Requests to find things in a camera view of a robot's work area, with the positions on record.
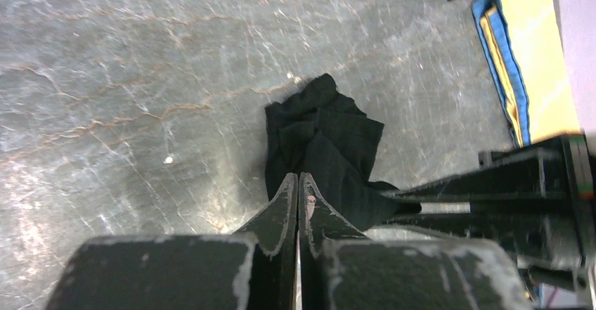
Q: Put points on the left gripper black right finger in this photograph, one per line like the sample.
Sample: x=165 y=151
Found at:
x=344 y=269

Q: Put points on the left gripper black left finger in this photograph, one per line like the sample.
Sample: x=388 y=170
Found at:
x=252 y=268

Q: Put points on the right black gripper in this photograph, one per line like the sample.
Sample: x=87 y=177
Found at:
x=544 y=198

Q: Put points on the black underwear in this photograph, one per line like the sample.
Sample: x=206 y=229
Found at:
x=323 y=132

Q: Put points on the tan cloth mat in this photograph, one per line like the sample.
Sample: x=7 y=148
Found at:
x=523 y=48

